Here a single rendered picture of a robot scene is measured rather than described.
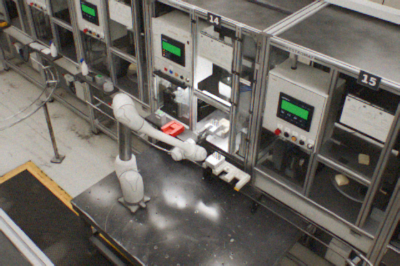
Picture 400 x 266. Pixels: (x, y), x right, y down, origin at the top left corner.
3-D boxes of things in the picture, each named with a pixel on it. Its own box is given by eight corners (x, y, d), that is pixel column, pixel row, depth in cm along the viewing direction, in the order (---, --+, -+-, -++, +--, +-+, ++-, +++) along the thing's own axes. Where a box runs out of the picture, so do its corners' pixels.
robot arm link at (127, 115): (147, 122, 288) (141, 110, 298) (127, 110, 276) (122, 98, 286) (134, 135, 290) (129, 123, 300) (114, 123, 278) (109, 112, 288)
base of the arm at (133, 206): (136, 216, 316) (135, 211, 313) (117, 200, 328) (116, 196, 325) (154, 202, 328) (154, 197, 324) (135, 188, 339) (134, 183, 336)
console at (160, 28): (152, 68, 355) (149, 18, 328) (175, 57, 373) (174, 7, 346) (188, 88, 333) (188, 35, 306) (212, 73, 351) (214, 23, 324)
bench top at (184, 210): (70, 203, 330) (69, 200, 327) (166, 138, 395) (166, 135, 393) (217, 333, 251) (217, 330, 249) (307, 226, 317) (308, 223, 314)
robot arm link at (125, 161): (119, 187, 329) (112, 168, 346) (139, 182, 335) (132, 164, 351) (115, 107, 286) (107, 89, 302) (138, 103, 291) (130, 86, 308)
